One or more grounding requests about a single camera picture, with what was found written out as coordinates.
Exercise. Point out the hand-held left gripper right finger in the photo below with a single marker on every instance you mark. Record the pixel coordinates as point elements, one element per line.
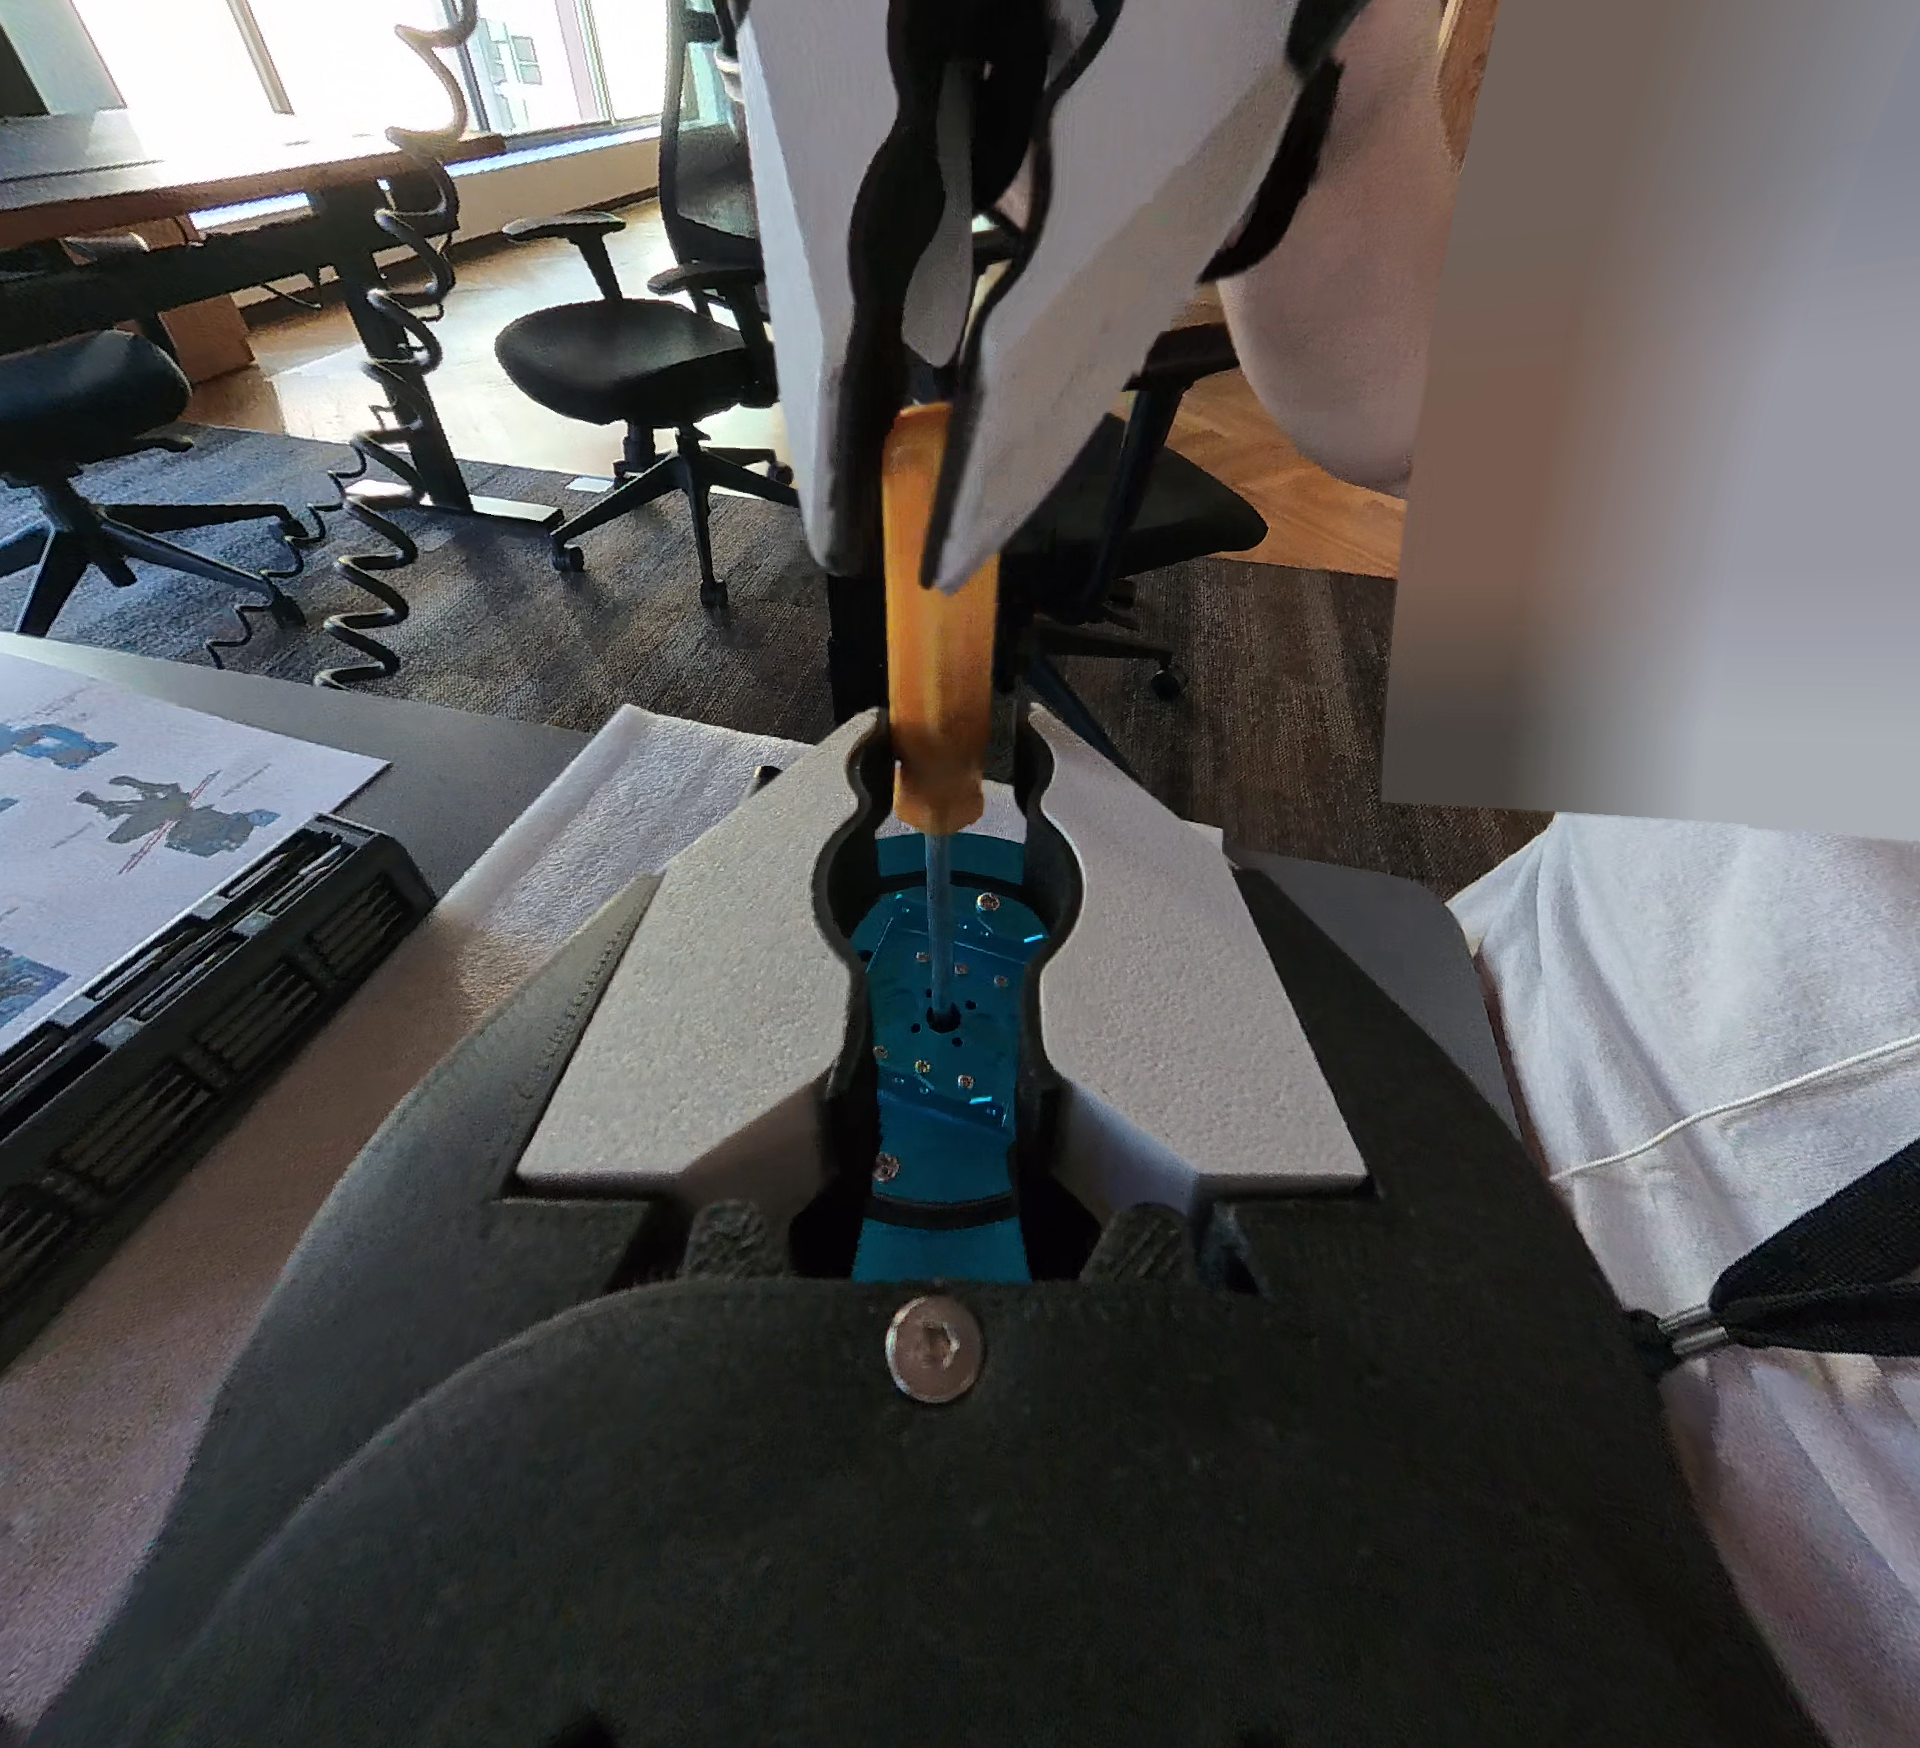
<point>1199,1013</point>

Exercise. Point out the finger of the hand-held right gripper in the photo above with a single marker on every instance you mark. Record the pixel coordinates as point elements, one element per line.
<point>1185,9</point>
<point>819,127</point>

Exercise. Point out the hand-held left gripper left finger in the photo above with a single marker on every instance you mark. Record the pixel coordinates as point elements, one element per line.
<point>689,1013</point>

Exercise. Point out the blue toy robot arm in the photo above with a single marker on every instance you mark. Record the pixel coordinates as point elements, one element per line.
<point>937,1178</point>

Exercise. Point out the person's right forearm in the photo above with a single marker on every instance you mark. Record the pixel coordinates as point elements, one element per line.
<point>1334,354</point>

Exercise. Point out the grey desk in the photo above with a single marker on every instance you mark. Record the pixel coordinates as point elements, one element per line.
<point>467,788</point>

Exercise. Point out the black high-back office chair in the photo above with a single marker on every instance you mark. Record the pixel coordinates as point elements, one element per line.
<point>705,175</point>

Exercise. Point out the black precision screwdriver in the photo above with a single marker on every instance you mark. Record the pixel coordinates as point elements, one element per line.
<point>762,781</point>

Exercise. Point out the black office chair with armrests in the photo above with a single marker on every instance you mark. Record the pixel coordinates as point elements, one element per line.
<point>1171,519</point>
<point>615,345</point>

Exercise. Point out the black screwdriver bit case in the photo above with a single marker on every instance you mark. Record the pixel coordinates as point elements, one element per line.
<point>226,1013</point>

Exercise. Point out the white shirt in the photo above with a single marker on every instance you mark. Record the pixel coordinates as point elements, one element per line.
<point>1725,970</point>

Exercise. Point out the printed instruction sheet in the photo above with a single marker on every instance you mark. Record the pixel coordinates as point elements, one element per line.
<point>166,788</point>

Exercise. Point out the wooden table with black legs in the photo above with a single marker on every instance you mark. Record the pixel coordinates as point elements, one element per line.
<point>226,166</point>

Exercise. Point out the cardboard box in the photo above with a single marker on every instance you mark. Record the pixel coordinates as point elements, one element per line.
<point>210,339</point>

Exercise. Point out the computer monitor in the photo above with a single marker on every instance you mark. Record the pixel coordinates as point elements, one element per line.
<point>53,39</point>

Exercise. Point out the black armless office chair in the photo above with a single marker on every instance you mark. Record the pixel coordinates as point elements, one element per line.
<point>76,384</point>

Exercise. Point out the black metal frame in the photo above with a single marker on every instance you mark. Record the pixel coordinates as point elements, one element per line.
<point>859,654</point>

